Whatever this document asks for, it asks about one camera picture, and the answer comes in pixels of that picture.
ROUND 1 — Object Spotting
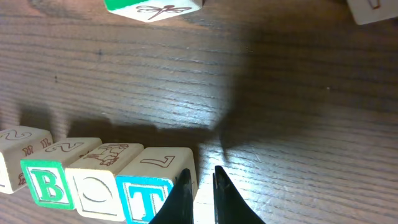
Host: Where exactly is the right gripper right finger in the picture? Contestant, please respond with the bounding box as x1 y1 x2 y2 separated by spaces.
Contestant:
213 166 265 224

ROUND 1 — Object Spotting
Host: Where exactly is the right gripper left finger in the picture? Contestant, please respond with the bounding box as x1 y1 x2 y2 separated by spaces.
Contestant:
149 168 194 224

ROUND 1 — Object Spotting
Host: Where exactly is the blue T block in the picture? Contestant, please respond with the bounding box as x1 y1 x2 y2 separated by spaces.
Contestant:
116 147 198 223

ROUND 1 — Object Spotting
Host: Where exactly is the yellow O block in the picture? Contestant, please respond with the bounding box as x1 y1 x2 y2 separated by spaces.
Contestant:
1 126 53 194
65 143 144 222

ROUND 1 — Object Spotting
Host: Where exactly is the green B block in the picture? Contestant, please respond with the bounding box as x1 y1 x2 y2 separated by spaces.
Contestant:
20 138 102 210

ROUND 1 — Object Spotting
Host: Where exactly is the green 4 block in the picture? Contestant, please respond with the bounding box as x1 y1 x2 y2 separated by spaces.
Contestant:
104 0 203 23

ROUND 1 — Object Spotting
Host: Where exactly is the green J block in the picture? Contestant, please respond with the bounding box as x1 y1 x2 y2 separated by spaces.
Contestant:
347 0 397 25

